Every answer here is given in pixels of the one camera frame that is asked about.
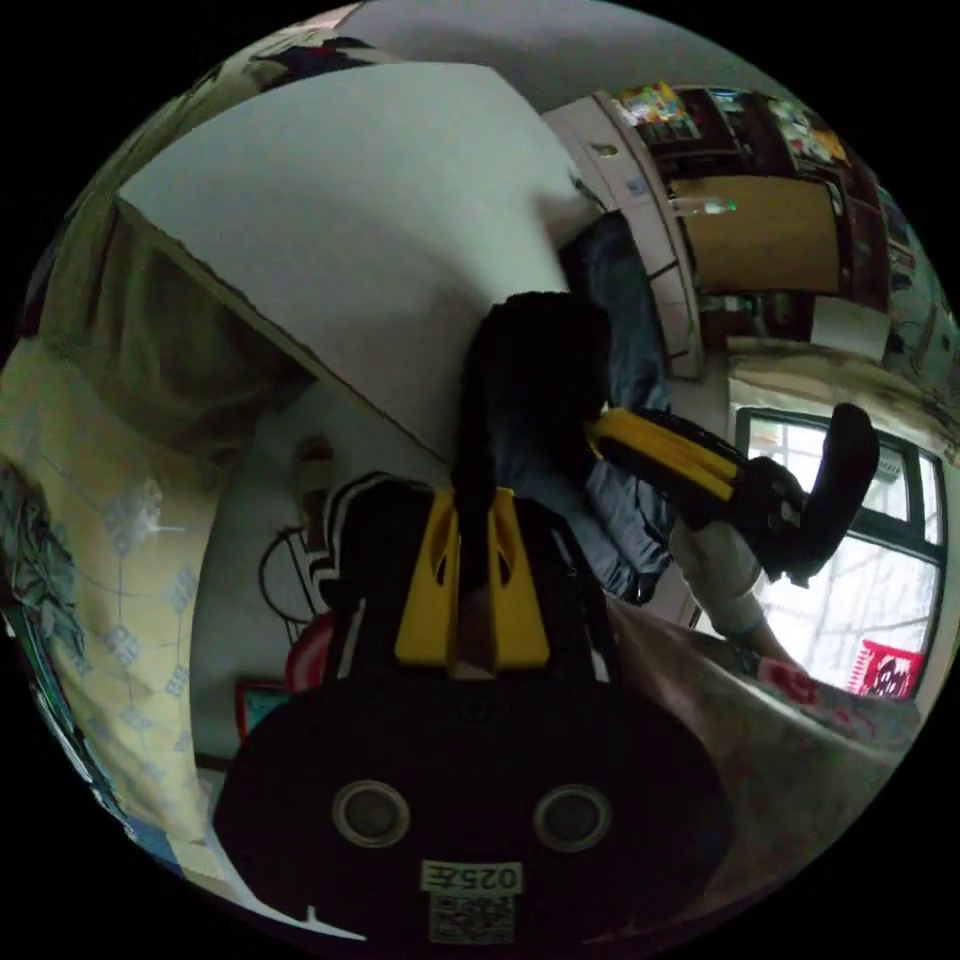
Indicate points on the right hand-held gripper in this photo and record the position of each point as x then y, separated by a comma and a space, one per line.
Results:
776, 517

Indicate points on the yellow printed cloth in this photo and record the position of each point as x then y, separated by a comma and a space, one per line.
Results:
112, 615

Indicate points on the bed with floral sheet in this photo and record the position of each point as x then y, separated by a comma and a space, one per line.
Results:
750, 757

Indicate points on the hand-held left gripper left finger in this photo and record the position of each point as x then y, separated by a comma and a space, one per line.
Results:
424, 600

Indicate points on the window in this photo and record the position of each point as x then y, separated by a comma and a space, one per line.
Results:
877, 592

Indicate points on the dark wooden shelf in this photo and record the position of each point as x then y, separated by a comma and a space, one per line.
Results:
772, 240

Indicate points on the olive brown curtain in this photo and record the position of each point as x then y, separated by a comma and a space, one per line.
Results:
165, 337

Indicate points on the person's right forearm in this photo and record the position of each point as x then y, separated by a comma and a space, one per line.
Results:
716, 570

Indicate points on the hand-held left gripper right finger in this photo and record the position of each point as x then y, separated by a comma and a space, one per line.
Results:
519, 600

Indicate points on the person's body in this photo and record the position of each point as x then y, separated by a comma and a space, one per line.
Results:
626, 337

